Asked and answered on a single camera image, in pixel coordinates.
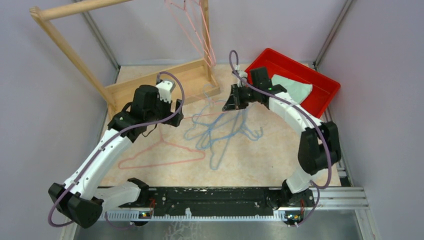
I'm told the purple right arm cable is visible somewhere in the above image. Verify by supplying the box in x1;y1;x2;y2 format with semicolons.
229;49;333;227

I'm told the light green folded cloth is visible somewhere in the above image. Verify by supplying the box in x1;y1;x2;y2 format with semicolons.
271;74;313;104

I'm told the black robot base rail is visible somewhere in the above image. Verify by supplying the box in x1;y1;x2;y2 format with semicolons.
119;186;316;220

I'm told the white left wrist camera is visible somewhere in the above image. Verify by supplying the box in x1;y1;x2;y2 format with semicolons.
155;80;176;104

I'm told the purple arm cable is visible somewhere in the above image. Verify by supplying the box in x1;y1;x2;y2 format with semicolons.
47;71;186;228
229;49;333;227

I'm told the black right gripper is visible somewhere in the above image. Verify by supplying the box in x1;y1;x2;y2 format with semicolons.
222;83;259;112

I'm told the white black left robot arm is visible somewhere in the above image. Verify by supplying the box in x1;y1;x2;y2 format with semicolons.
48;80;184;229

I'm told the blue wire hanger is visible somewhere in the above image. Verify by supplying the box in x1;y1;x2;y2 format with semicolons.
183;90;237;150
194;102;238;171
231;109;264;141

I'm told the red plastic bin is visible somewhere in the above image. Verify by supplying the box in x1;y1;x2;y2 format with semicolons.
245;48;341;118

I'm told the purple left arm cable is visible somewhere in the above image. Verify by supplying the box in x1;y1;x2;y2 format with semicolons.
47;71;186;228

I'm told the wooden hanger rack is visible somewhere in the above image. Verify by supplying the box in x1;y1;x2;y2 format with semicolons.
29;0;221;116

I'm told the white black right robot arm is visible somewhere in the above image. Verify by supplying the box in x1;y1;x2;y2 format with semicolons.
222;65;341;206

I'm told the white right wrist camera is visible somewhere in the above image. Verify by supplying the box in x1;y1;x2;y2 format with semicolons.
234;65;248;87

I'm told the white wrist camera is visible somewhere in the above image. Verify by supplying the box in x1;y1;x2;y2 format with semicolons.
234;65;248;87
155;80;176;104

